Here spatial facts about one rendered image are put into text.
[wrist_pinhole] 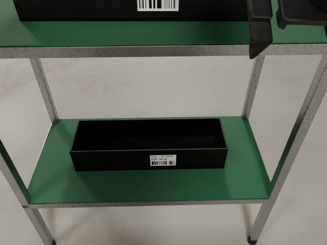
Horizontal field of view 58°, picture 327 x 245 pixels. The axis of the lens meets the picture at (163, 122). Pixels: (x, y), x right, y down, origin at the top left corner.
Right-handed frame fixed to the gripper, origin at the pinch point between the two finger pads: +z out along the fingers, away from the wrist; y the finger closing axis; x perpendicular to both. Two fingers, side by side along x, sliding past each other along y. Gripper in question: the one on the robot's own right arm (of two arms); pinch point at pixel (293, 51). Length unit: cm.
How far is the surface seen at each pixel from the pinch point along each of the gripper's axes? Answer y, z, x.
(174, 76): 9, 167, -93
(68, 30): 38, 27, -23
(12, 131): 108, 141, -36
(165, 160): 14, 78, -5
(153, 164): 19, 80, -4
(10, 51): 49, 24, -15
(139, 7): 21.7, 25.4, -29.1
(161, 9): 16.5, 25.9, -29.1
